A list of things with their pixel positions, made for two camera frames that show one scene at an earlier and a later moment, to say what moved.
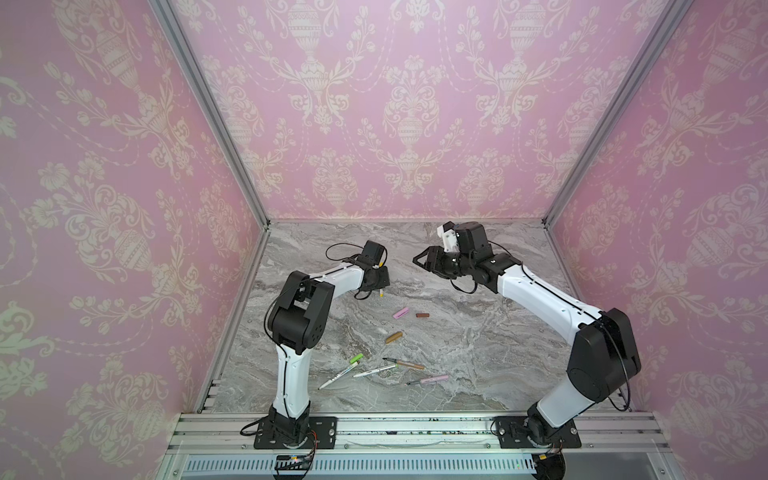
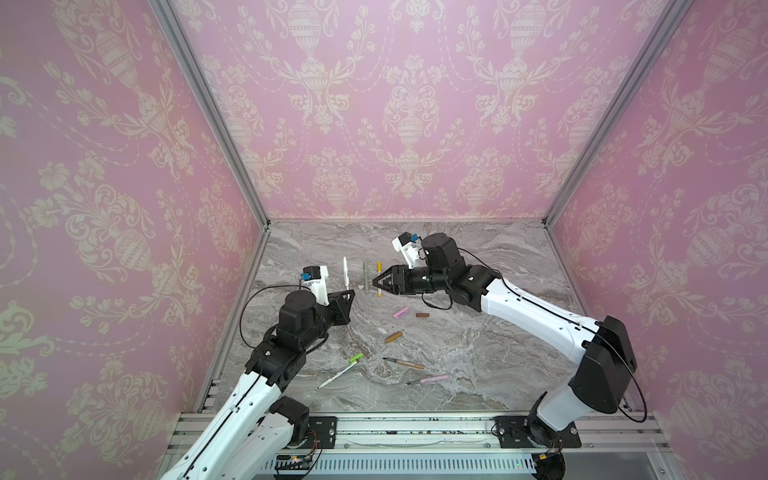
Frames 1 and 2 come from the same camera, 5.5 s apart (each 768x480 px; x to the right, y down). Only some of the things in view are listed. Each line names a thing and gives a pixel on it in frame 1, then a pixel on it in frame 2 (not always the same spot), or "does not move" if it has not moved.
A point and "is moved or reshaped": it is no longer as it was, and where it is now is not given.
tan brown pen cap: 393,337 does not move
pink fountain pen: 429,379 does not move
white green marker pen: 373,371 is moved or reshaped
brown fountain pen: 400,362 does not move
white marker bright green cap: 354,363 does not move
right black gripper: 444,259 -> 396,280
